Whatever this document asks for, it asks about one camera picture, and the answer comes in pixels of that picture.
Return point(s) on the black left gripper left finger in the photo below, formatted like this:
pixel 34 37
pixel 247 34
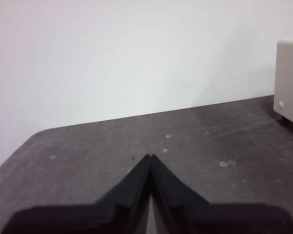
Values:
pixel 107 217

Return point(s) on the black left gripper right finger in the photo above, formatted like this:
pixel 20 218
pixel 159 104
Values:
pixel 190 217

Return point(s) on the cream toaster oven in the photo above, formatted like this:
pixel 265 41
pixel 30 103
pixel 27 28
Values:
pixel 290 73

